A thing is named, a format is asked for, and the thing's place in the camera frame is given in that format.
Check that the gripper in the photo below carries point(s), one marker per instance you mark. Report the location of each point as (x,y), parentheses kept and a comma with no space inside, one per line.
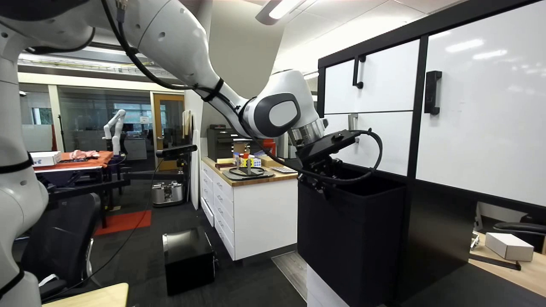
(326,164)

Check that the black fabric basket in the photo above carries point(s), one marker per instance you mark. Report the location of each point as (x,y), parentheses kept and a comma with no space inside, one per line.
(349,238)

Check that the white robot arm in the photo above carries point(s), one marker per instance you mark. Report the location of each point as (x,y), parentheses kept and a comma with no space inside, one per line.
(114,128)

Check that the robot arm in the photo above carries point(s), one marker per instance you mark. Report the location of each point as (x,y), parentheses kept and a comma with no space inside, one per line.
(170,38)

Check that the small white cabinet door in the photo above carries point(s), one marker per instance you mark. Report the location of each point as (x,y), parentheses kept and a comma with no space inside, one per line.
(384,81)

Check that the black and white cabinet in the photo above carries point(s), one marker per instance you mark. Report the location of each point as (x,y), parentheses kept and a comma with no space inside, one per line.
(443,204)

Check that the large white cabinet door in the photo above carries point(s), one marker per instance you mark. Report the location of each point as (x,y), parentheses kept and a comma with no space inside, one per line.
(490,106)

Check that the calculator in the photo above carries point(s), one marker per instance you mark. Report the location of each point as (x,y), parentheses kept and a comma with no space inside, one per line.
(284,169)

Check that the red container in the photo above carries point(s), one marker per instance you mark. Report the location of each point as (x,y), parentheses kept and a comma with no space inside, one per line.
(269,147)

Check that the white drawer unit wooden top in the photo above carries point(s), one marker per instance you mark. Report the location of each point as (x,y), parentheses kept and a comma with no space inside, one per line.
(260,213)

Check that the round black tray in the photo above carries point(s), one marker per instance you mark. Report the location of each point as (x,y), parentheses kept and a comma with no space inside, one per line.
(249,174)

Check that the colourful small box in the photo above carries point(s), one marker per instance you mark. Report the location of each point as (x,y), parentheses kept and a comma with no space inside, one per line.
(251,162)

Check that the black printer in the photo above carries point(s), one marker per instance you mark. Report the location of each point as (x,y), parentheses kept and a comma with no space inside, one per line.
(219,143)

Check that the black box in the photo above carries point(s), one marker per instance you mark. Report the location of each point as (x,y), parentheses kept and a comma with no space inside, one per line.
(190,260)

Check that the silver toaster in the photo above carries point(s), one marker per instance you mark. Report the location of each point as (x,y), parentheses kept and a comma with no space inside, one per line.
(167,193)

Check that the wooden door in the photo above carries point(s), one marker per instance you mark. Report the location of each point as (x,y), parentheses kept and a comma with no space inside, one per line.
(168,123)

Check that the ceiling light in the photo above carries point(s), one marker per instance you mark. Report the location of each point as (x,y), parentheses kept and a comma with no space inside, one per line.
(277,9)

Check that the red floor mat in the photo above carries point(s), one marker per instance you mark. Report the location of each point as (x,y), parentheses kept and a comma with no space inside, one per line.
(123,221)

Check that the plain white cardboard box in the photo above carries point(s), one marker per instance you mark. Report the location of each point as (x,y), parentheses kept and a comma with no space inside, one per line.
(509,246)

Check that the black armchair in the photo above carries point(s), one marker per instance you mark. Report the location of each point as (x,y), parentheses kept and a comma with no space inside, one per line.
(520,228)

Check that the wooden desk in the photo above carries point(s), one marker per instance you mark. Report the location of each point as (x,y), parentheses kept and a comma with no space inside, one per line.
(524,275)

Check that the table with orange cloth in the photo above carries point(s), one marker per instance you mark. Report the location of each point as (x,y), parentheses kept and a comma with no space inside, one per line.
(85,164)

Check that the light wooden table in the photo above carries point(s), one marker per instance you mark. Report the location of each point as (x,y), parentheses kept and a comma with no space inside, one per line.
(94,297)

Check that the black office chair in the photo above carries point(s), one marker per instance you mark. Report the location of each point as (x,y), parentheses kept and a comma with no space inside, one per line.
(59,243)

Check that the white printed box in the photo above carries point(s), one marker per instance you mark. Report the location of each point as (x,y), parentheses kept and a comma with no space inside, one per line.
(45,158)

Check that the camera on tripod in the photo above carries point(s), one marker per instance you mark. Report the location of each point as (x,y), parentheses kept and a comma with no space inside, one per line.
(177,151)

